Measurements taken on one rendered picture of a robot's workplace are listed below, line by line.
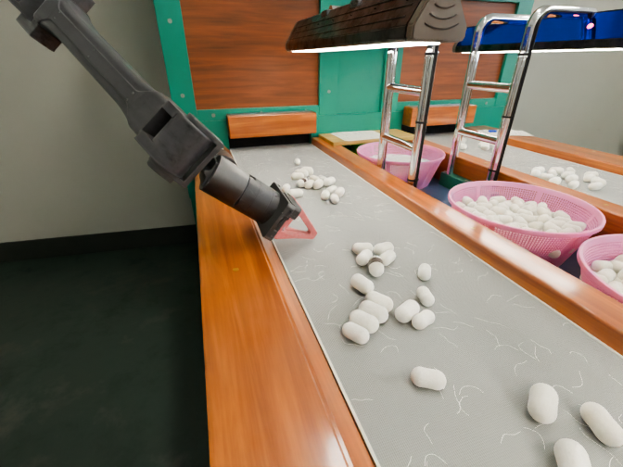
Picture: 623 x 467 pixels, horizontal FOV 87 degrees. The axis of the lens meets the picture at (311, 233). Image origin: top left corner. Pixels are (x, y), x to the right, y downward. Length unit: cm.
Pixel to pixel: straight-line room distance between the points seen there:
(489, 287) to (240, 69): 98
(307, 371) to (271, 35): 107
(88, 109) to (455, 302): 191
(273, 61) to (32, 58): 124
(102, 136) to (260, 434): 191
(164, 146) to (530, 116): 254
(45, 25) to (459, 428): 75
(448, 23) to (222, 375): 48
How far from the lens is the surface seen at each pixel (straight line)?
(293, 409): 31
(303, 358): 34
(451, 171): 108
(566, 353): 47
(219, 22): 120
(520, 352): 44
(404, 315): 41
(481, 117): 168
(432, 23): 50
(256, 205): 49
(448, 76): 154
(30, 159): 224
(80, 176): 218
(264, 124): 116
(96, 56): 60
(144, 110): 50
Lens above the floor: 102
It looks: 28 degrees down
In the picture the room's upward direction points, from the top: straight up
